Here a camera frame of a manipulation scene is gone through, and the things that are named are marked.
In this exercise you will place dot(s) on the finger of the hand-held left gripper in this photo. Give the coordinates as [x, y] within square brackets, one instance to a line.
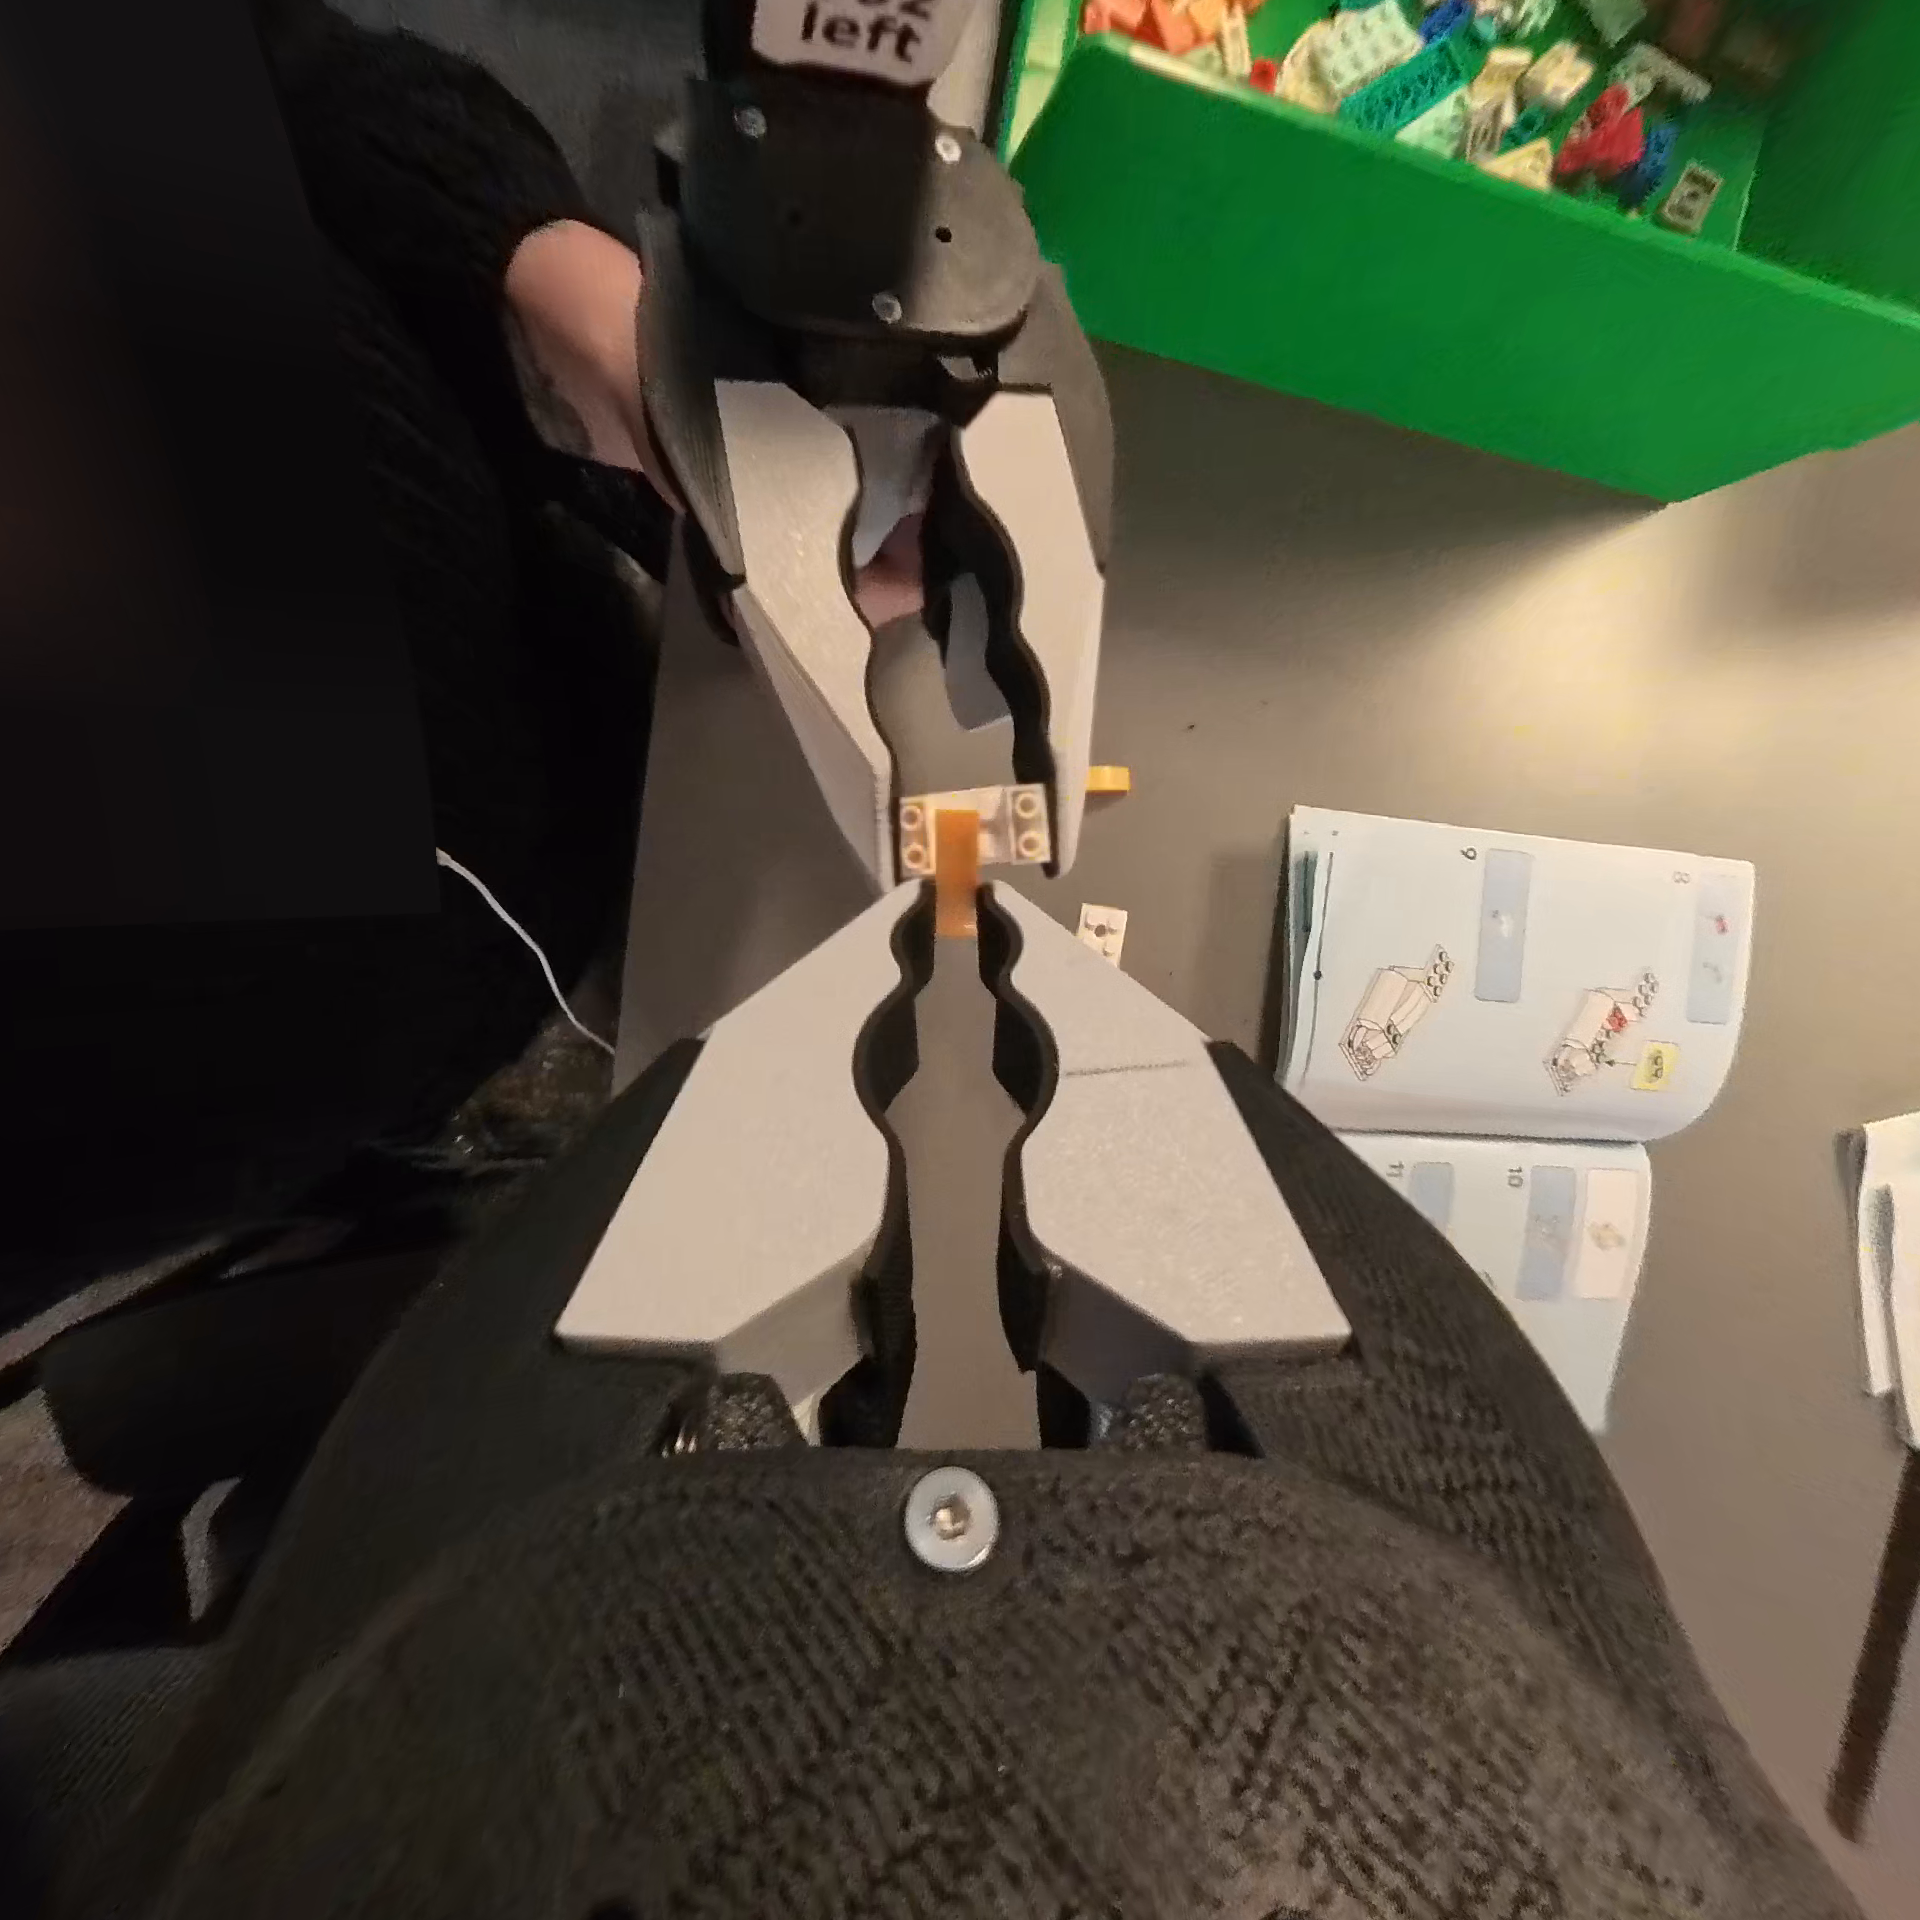
[787, 570]
[1051, 600]

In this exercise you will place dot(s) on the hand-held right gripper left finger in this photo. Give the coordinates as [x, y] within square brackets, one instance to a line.
[722, 1185]

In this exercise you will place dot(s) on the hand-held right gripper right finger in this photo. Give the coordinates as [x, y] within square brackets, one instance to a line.
[1185, 1201]

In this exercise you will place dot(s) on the small white lego assembly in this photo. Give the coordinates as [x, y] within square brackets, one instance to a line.
[1027, 819]

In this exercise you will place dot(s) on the green plastic bin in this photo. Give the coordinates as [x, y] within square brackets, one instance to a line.
[1350, 300]

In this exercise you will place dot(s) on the person's left forearm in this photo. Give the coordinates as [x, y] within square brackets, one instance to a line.
[421, 195]

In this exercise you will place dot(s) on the long white lego assembly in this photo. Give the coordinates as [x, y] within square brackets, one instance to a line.
[1102, 931]

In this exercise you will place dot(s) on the pile of mixed lego bricks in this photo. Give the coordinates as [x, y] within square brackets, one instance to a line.
[1426, 76]

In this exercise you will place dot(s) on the person's left hand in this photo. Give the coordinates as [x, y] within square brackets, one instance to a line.
[580, 329]

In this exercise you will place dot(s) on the open instruction booklet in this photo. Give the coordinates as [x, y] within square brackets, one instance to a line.
[1395, 901]

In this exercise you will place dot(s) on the closed instruction booklet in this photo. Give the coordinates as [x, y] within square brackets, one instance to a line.
[1893, 1276]

